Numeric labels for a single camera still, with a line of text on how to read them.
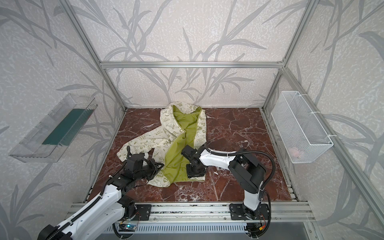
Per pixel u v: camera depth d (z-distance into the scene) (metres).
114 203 0.55
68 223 0.42
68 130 0.62
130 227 0.71
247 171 0.47
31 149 0.58
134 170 0.63
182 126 1.04
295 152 0.73
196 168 0.73
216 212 0.75
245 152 0.49
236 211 0.74
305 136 0.61
